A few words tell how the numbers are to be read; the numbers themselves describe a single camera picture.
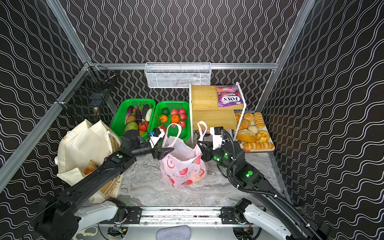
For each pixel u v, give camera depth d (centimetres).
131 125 100
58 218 39
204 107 77
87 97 93
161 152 66
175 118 109
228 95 78
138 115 113
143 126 104
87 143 82
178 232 68
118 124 106
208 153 58
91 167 80
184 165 68
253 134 102
